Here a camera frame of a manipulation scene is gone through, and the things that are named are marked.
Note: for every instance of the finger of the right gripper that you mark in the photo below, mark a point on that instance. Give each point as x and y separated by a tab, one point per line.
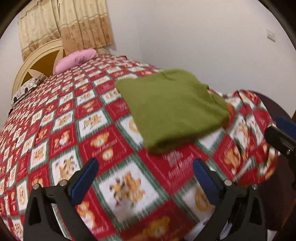
282	136

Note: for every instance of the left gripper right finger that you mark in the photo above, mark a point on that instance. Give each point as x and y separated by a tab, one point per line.
210	182

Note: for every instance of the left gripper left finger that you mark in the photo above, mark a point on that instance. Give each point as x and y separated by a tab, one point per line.
81	181

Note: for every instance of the green orange striped knit sweater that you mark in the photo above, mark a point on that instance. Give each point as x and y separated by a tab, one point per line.
172	108

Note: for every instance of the red teddy bear bedspread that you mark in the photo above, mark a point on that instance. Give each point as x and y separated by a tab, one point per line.
79	114

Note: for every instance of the white patterned pillow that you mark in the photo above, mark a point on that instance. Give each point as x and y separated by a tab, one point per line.
26	89

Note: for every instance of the pink pillow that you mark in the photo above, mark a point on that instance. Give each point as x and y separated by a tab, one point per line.
74	59

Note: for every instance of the cream round headboard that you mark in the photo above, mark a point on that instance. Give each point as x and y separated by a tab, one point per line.
43	60

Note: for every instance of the beige patterned curtain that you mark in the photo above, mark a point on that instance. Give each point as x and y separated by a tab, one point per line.
79	24

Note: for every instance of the white wall switch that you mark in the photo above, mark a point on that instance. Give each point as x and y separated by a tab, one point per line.
271	35

